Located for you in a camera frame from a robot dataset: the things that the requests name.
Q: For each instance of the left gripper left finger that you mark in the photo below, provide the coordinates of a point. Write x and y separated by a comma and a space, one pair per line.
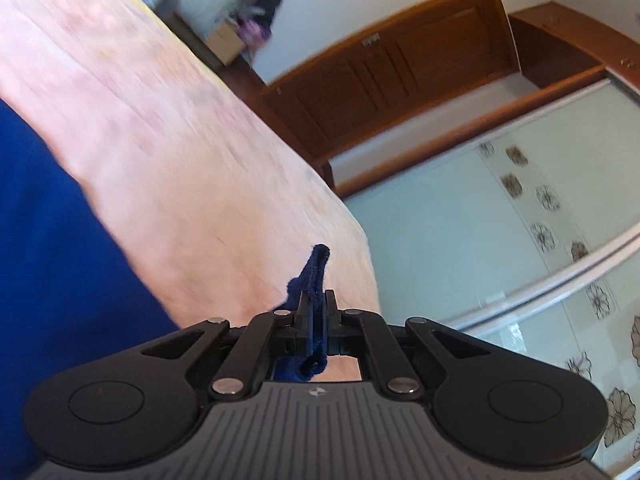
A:
268, 337

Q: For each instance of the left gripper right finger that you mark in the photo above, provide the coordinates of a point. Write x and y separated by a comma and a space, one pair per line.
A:
385, 370

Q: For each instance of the blue knit sweater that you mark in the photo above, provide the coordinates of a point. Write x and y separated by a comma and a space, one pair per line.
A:
68, 294

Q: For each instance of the pink bed blanket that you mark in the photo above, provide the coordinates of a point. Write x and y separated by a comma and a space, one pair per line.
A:
212, 210

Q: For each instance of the glass sliding wardrobe door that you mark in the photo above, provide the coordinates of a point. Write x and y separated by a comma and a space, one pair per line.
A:
528, 237

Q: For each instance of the cardboard box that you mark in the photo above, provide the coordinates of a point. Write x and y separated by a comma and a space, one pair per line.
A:
225, 43

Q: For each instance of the brown wooden door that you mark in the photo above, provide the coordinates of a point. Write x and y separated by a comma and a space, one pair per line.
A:
431, 54

